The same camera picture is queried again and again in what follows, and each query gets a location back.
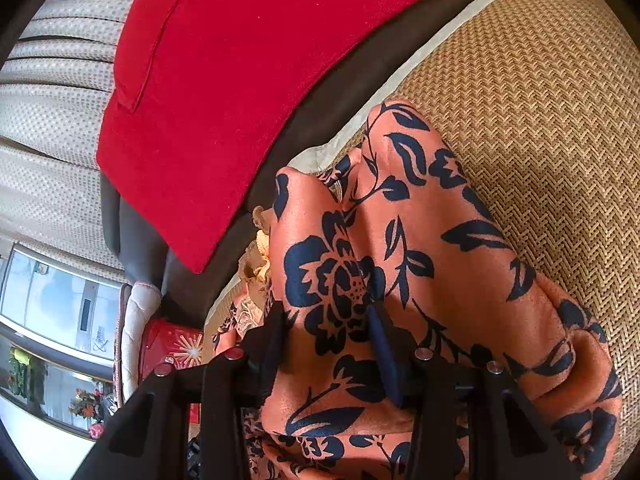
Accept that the red knit blanket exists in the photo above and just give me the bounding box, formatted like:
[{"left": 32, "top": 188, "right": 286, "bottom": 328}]
[{"left": 95, "top": 0, "right": 482, "bottom": 276}]

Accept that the orange black floral garment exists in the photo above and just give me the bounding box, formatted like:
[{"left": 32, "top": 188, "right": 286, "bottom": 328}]
[{"left": 211, "top": 101, "right": 624, "bottom": 480}]

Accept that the woven bamboo sofa mat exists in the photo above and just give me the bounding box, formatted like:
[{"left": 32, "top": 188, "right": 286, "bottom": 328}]
[{"left": 390, "top": 0, "right": 639, "bottom": 479}]

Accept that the dark brown leather sofa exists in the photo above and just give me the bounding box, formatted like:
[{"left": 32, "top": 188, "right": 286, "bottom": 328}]
[{"left": 100, "top": 0, "right": 476, "bottom": 328}]

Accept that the artificial flower arrangement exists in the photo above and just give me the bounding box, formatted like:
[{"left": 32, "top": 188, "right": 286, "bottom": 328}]
[{"left": 68, "top": 388, "right": 105, "bottom": 424}]

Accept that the silver floor air conditioner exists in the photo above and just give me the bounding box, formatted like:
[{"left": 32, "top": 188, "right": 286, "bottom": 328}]
[{"left": 0, "top": 242, "right": 124, "bottom": 380}]

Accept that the red gift box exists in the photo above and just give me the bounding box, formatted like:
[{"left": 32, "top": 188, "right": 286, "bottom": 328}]
[{"left": 138, "top": 316, "right": 205, "bottom": 424}]

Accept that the green jade ornament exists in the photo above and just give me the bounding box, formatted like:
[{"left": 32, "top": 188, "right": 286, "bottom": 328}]
[{"left": 9, "top": 347, "right": 47, "bottom": 404}]

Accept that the beige dotted curtain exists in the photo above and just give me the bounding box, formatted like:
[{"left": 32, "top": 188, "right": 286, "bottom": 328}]
[{"left": 1, "top": 0, "right": 134, "bottom": 282}]

